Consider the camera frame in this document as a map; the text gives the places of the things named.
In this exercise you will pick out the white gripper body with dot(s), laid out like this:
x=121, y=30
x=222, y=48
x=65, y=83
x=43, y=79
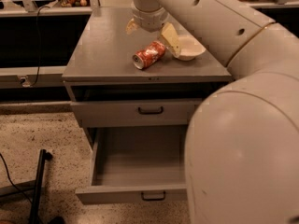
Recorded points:
x=149, y=20

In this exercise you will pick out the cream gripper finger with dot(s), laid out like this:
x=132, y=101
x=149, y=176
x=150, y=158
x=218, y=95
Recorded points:
x=131, y=26
x=169, y=37

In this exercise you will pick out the orange coke can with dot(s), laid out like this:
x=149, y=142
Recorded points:
x=146, y=57

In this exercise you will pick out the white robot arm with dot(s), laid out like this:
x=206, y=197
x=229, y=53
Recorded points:
x=242, y=144

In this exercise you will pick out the grey drawer cabinet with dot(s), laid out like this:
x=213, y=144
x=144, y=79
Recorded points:
x=101, y=67

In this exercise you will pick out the closed grey top drawer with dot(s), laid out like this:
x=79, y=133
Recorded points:
x=134, y=113

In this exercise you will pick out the open grey middle drawer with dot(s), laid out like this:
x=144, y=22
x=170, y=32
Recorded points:
x=136, y=165

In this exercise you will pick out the white bowl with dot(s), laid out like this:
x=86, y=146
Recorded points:
x=190, y=48

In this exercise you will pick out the black stand leg left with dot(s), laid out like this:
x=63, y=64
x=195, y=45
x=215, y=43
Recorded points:
x=44, y=156

